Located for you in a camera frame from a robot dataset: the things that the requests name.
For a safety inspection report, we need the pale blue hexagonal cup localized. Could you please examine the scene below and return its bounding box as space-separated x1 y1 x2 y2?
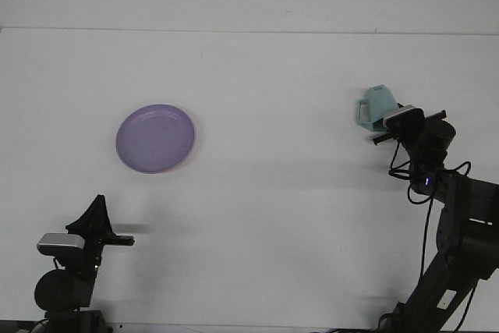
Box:
353 83 402 134

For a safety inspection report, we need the pale purple round plate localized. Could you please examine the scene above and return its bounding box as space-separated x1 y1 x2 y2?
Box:
115 103 196 174

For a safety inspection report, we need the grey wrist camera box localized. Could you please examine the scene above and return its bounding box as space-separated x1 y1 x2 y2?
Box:
381 105 426 131
37 232 86 256

